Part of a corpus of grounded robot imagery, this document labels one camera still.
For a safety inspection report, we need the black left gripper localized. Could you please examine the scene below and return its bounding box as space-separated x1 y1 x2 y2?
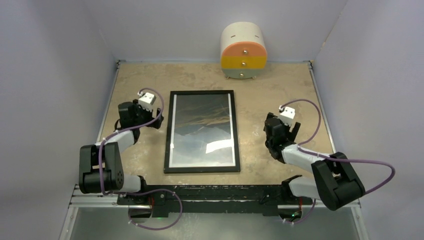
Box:
132 99 163 129

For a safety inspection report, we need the small round drawer cabinet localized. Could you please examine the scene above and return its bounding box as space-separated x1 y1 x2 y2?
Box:
220 21 268 80

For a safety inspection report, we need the aluminium rail frame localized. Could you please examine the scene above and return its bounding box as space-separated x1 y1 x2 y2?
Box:
58 60 370 240

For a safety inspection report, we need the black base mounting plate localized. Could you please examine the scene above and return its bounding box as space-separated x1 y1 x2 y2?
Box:
117 184 313 221

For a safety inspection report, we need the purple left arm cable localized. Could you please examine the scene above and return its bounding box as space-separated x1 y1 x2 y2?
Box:
98 87 183 231

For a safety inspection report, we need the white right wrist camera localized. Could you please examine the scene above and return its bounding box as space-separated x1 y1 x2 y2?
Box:
277 105 296 127

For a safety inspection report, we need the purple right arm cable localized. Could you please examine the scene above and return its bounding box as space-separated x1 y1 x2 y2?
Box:
278 98 396 226

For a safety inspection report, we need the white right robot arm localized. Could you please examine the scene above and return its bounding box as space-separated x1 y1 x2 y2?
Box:
263 112 366 211

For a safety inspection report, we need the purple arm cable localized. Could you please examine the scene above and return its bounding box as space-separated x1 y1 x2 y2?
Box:
98 87 183 231
278 98 396 226

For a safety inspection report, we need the wooden picture frame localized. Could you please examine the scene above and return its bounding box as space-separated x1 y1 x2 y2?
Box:
163 90 241 174

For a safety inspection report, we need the landscape photo print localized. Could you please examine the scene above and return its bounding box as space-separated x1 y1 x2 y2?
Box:
169 93 237 168

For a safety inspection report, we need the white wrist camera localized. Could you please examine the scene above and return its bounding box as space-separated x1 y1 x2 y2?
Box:
137 91 157 112
277 105 296 127

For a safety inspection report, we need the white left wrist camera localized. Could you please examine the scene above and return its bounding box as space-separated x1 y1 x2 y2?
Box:
137 91 157 112

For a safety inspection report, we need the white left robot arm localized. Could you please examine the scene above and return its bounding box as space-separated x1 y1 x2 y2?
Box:
78 100 164 205

